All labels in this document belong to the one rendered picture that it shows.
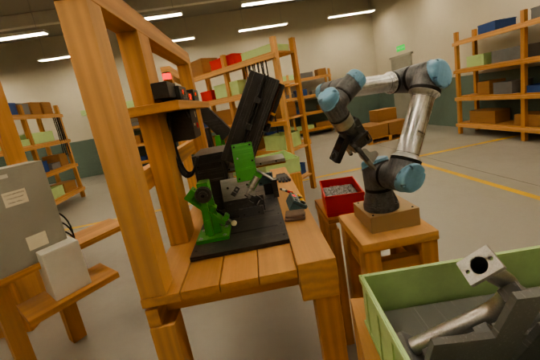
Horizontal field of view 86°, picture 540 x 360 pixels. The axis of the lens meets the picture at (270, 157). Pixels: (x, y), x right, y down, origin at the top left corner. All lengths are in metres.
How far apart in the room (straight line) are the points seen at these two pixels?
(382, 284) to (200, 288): 0.60
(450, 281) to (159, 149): 1.17
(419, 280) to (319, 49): 10.49
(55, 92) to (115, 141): 10.91
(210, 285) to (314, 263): 0.37
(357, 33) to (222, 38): 4.84
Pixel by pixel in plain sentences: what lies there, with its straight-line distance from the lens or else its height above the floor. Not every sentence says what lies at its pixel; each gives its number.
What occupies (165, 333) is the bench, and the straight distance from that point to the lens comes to 1.26.
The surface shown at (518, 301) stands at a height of 1.13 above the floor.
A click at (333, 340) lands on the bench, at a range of 1.30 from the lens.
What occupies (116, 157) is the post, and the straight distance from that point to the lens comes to 1.03.
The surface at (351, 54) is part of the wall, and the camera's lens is 11.53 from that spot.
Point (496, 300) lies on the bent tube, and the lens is 0.68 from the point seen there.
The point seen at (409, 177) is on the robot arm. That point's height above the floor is 1.11.
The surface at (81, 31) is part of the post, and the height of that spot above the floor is 1.76.
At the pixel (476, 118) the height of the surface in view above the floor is 0.36.
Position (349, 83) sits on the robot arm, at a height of 1.48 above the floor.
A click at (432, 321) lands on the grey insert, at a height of 0.85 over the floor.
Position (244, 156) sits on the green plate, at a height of 1.20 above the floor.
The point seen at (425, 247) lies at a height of 0.78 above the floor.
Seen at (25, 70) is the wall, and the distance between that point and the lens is 12.35.
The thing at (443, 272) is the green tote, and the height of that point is 0.93.
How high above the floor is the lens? 1.47
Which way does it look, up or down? 11 degrees down
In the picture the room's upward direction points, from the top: 10 degrees counter-clockwise
